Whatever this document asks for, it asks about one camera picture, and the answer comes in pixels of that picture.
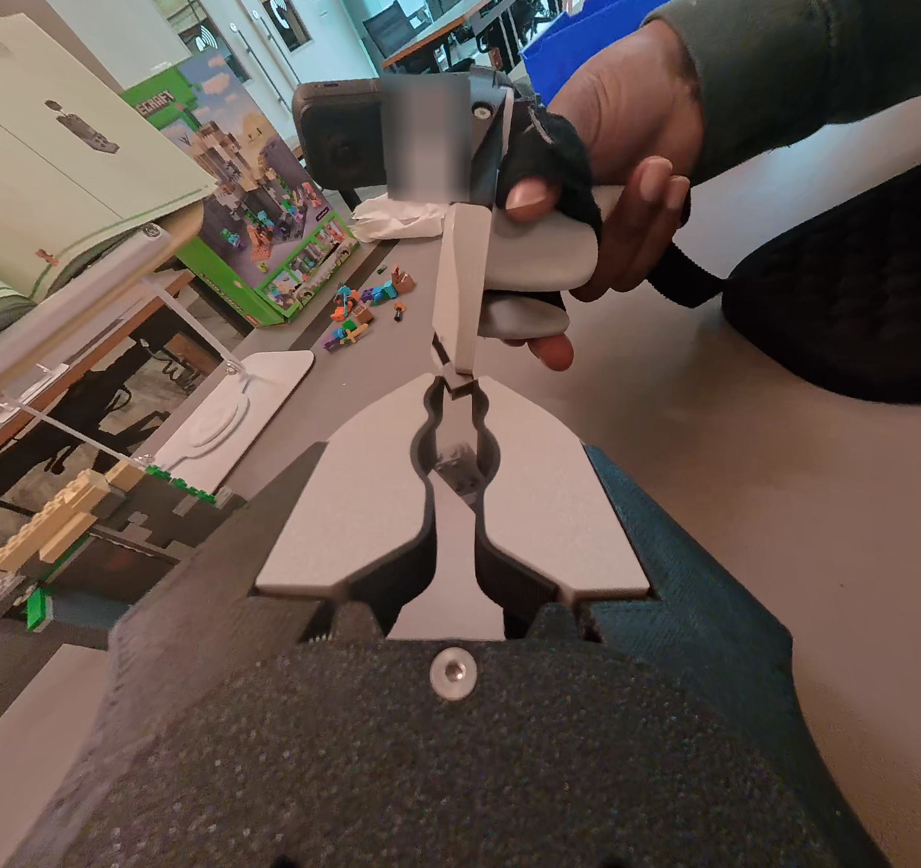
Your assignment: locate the toy brick building model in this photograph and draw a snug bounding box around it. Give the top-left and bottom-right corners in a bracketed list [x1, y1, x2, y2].
[0, 461, 246, 631]

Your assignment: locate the white book stand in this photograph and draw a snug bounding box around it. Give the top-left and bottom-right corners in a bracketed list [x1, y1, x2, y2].
[0, 206, 318, 495]

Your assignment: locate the phone sign glass panel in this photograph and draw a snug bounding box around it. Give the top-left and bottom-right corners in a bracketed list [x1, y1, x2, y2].
[236, 0, 312, 52]
[151, 0, 251, 84]

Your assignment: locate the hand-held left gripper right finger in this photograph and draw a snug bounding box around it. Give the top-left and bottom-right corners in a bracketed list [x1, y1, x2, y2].
[471, 376, 653, 604]

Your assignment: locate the white crumpled paper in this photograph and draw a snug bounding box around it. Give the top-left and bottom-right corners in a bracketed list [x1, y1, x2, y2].
[351, 197, 450, 243]

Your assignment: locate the long brown table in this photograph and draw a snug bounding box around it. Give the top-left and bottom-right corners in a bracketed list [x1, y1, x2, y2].
[381, 0, 569, 70]

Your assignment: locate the green toy set box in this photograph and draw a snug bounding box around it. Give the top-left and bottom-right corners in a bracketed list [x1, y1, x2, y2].
[118, 48, 361, 327]

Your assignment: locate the long wooden table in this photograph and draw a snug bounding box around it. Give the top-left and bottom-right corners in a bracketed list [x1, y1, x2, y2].
[0, 267, 217, 452]

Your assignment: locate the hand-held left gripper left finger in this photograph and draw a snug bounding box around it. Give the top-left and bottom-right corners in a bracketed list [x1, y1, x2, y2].
[255, 373, 441, 600]

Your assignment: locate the instruction booklet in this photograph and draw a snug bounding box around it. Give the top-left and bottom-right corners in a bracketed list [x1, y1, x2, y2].
[0, 12, 217, 300]

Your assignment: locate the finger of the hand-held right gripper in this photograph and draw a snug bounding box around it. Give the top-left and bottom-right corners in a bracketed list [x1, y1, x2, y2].
[430, 202, 495, 374]

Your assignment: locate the grey desk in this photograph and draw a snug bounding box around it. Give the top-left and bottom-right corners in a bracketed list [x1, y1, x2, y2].
[0, 101, 921, 858]

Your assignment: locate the person's right hand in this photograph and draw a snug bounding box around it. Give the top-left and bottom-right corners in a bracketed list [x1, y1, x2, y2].
[504, 19, 706, 372]

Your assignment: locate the grey brick assembly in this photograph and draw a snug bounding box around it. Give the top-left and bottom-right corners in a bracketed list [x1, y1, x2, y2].
[432, 440, 483, 509]

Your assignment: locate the blue plastic storage bin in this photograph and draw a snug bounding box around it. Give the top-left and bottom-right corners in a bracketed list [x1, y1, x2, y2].
[520, 0, 753, 102]

